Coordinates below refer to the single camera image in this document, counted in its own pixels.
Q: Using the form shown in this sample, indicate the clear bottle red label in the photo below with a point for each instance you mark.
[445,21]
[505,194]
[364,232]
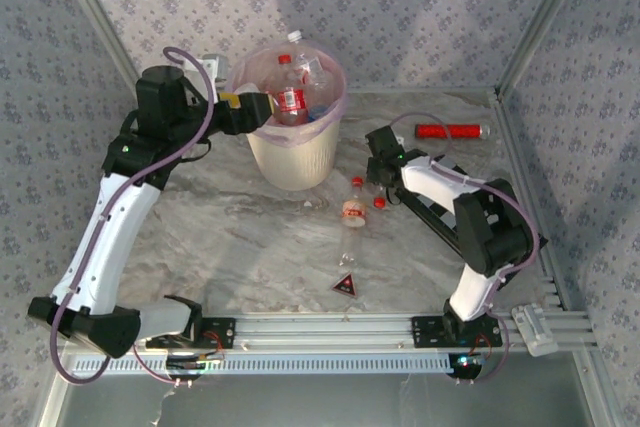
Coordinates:
[291,101]

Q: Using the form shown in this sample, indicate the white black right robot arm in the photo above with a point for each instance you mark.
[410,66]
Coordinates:
[435,179]

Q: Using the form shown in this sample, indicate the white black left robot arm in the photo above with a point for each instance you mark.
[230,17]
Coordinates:
[120,227]

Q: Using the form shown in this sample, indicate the cream plastic waste bin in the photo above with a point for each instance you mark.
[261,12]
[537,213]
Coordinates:
[295,162]

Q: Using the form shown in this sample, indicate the pink bin liner bag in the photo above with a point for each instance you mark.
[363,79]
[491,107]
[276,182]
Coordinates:
[336,107]

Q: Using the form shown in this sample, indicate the red bottle cap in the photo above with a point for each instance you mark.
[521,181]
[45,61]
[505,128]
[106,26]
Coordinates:
[379,203]

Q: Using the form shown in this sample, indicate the clear plastic bottle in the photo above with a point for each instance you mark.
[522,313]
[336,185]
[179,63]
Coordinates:
[321,74]
[348,247]

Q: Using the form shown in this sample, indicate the crushed bottle red white label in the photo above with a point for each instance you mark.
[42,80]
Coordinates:
[354,212]

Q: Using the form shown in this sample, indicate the large clear bottle white cap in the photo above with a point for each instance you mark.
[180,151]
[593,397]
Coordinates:
[295,37]

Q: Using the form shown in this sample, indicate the red glitter tube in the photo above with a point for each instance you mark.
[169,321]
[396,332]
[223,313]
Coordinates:
[465,131]

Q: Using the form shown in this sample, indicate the red black triangle sticker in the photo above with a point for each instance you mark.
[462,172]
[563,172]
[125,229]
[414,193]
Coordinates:
[345,288]

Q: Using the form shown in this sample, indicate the metal sheet tray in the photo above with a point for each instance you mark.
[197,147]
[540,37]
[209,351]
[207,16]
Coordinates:
[320,402]

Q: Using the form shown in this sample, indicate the aluminium frame side rail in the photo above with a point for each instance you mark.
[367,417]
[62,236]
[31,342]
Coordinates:
[530,187]

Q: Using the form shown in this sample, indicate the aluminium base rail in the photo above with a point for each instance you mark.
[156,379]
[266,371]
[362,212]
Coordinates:
[320,329]

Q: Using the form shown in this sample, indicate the grey frame corner bracket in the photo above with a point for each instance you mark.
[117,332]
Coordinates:
[535,332]

